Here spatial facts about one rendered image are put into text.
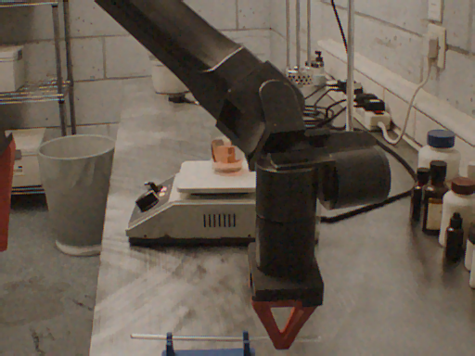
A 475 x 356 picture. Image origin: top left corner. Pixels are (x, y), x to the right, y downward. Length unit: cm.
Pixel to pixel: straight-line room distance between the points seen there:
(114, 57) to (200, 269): 253
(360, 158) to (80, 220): 206
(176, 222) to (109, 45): 245
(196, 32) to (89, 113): 279
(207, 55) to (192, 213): 36
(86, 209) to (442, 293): 191
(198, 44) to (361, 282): 39
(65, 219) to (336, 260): 182
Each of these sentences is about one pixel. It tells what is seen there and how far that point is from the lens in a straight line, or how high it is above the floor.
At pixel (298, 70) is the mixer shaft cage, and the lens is 133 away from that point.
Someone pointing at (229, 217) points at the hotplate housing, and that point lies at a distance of 96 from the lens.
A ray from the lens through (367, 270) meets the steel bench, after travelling 91.
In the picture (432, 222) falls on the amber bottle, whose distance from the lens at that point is 102.
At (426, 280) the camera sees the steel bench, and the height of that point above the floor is 75.
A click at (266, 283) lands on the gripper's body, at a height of 87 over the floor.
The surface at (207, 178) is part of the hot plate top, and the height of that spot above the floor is 84.
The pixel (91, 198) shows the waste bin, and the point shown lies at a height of 25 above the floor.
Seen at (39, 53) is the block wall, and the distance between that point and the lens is 340.
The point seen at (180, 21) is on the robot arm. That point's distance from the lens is 67.
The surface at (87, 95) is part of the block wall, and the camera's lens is 341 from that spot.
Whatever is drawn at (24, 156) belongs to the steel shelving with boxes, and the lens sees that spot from 309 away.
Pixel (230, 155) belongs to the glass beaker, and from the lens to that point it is 98.
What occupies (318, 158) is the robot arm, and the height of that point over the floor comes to 98.
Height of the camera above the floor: 117
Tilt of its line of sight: 19 degrees down
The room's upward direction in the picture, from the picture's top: 1 degrees counter-clockwise
